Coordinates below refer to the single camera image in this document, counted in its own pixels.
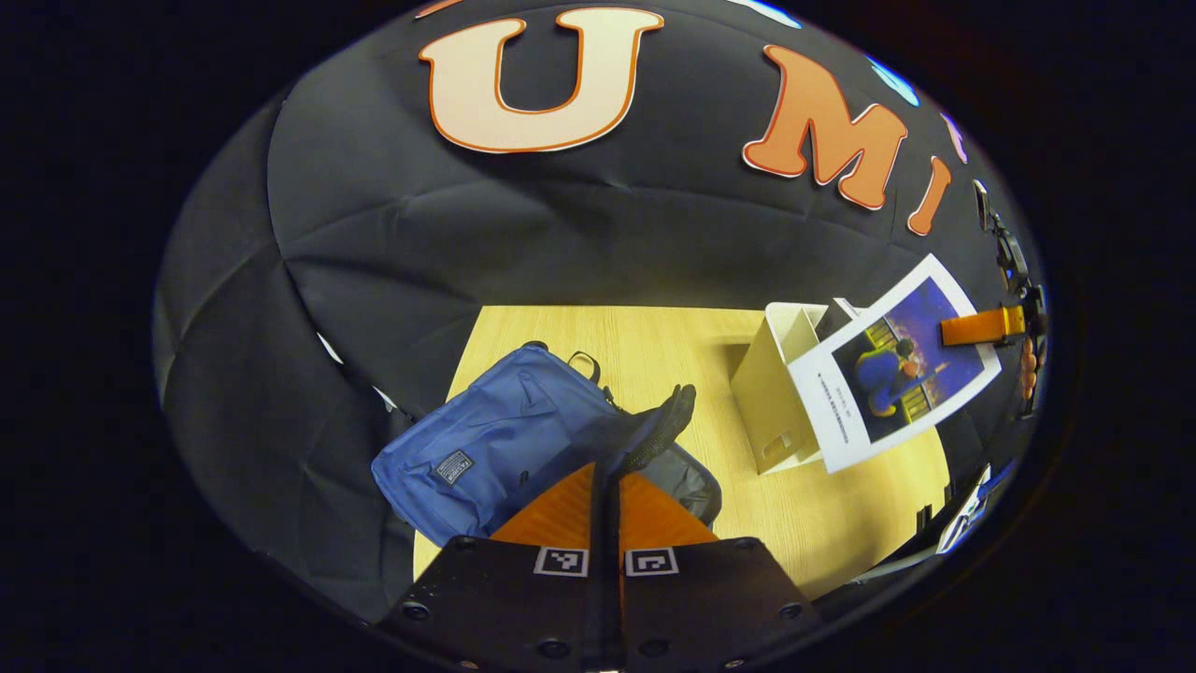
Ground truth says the white bookshelf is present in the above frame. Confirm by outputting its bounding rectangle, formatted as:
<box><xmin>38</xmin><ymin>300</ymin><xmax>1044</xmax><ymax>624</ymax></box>
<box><xmin>731</xmin><ymin>297</ymin><xmax>870</xmax><ymax>476</ymax></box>

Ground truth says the blue schoolbag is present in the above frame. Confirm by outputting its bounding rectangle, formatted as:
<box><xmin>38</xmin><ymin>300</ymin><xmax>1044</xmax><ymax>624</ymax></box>
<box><xmin>371</xmin><ymin>341</ymin><xmax>723</xmax><ymax>548</ymax></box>

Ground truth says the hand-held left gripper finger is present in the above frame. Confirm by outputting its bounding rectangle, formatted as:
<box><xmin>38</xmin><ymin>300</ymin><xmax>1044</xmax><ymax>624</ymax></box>
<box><xmin>605</xmin><ymin>467</ymin><xmax>823</xmax><ymax>672</ymax></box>
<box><xmin>374</xmin><ymin>460</ymin><xmax>608</xmax><ymax>672</ymax></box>

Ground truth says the white cover book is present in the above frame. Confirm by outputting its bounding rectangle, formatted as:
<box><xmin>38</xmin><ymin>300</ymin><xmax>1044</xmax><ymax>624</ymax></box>
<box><xmin>788</xmin><ymin>253</ymin><xmax>1003</xmax><ymax>475</ymax></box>

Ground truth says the white blue object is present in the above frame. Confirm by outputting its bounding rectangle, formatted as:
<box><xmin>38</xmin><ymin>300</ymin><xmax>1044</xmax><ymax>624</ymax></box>
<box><xmin>920</xmin><ymin>461</ymin><xmax>1018</xmax><ymax>562</ymax></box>

